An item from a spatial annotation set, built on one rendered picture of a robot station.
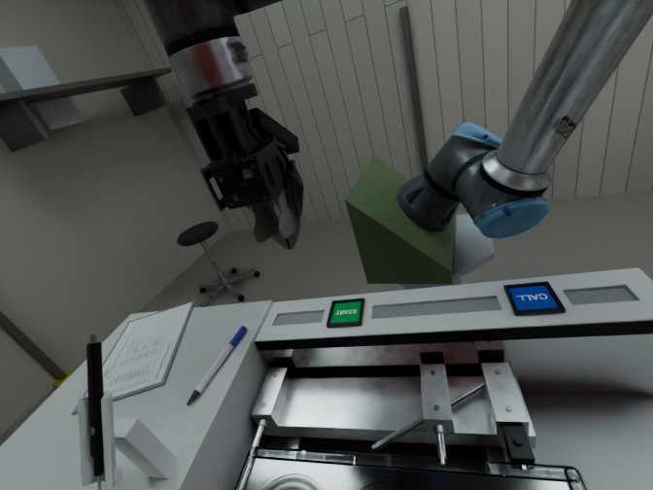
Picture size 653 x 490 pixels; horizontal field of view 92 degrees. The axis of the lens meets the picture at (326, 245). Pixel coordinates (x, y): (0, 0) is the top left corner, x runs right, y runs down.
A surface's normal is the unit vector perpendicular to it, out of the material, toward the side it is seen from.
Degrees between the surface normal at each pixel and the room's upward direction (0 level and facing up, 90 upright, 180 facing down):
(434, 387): 0
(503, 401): 0
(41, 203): 90
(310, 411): 0
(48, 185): 90
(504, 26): 90
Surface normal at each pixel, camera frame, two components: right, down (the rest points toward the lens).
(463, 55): -0.33, 0.54
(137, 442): 0.94, -0.14
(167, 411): -0.28, -0.84
